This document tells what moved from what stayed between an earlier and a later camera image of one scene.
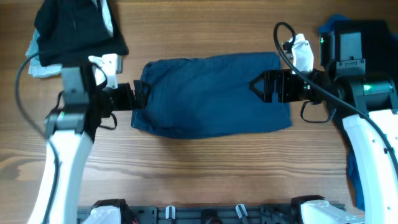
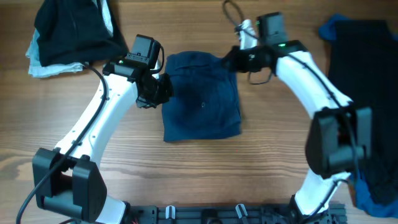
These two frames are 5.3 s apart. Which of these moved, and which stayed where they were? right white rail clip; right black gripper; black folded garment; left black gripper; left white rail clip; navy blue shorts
Moved: left black gripper; right black gripper; navy blue shorts
Stayed: right white rail clip; black folded garment; left white rail clip
